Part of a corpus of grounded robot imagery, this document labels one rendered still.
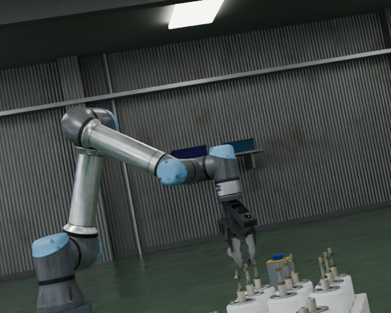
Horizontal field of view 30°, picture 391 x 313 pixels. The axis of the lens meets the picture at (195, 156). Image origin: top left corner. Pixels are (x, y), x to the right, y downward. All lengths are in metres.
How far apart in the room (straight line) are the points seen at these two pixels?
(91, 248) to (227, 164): 0.57
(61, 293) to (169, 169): 0.54
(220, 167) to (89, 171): 0.47
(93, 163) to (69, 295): 0.43
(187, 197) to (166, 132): 1.03
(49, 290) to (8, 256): 8.69
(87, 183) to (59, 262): 0.27
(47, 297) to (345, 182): 9.49
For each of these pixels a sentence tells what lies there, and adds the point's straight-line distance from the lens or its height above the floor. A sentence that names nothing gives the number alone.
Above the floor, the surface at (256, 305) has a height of 0.24.
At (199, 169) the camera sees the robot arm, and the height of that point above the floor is 0.64.
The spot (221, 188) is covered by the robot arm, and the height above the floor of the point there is 0.58.
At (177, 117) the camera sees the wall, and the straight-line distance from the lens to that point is 11.06.
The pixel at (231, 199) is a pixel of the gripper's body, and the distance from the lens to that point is 2.13.
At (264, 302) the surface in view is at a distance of 2.15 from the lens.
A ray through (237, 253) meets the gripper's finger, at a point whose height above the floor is 0.38.
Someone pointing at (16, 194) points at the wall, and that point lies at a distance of 10.97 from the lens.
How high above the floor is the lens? 0.54
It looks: 4 degrees up
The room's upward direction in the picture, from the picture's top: 11 degrees counter-clockwise
